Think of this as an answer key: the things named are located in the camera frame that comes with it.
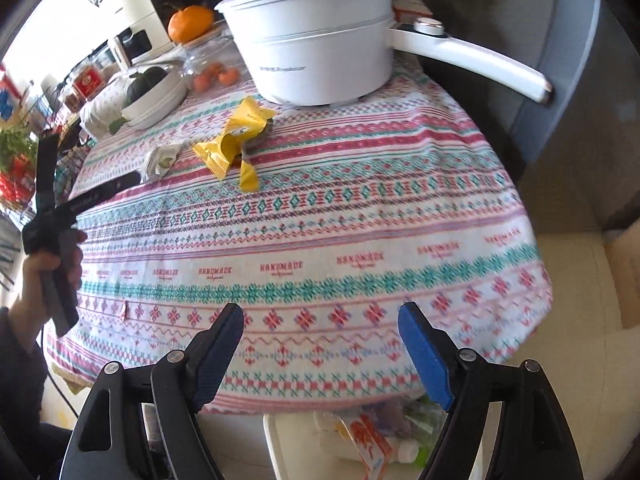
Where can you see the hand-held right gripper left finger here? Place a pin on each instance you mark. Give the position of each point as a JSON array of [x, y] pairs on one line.
[[220, 355]]

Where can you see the floral white cloth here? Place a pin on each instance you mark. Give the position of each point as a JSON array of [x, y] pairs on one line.
[[100, 110]]

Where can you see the glass jar with small oranges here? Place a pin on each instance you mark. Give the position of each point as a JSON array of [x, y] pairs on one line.
[[215, 55]]

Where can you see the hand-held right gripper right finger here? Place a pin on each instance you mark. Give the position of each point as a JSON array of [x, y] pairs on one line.
[[425, 355]]

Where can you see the white and green wrapper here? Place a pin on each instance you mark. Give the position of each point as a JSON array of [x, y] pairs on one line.
[[165, 157]]

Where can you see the large orange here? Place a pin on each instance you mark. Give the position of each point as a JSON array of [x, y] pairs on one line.
[[190, 24]]

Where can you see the person's left hand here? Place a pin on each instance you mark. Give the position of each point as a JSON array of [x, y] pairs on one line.
[[35, 290]]

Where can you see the white electric pot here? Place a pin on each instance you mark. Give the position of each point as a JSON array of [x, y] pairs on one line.
[[320, 60]]

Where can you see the grey refrigerator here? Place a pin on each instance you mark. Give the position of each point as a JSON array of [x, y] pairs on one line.
[[575, 110]]

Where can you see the green leafy vegetables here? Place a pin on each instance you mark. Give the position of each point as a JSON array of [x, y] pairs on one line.
[[15, 147]]

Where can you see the white kitchen appliance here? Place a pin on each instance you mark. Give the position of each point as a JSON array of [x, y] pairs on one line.
[[145, 15]]

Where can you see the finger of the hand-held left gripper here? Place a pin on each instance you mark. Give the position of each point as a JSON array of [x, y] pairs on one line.
[[46, 170], [105, 191]]

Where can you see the orange and white carton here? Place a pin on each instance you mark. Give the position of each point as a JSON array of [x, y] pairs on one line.
[[367, 440]]

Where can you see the white bowl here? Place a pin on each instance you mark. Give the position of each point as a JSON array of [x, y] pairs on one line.
[[160, 102]]

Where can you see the white trash bin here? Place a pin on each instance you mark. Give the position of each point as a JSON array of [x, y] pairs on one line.
[[285, 440]]

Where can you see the small yellow snack wrapper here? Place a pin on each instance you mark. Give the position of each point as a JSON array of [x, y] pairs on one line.
[[248, 175]]

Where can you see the green snack bag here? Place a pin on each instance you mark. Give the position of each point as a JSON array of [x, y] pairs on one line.
[[417, 427]]

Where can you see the small orange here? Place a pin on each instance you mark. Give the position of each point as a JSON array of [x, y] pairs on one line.
[[226, 75], [202, 83]]

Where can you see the dark green squash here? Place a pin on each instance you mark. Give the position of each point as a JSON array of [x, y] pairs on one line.
[[145, 85]]

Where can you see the patterned tablecloth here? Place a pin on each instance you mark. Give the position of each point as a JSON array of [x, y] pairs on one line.
[[350, 210]]

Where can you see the large yellow snack wrapper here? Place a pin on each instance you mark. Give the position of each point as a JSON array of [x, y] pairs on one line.
[[225, 145]]

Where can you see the white yogurt bottle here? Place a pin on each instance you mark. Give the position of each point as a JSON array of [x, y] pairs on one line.
[[400, 452]]

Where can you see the person's left forearm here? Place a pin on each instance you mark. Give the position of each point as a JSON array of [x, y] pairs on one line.
[[22, 340]]

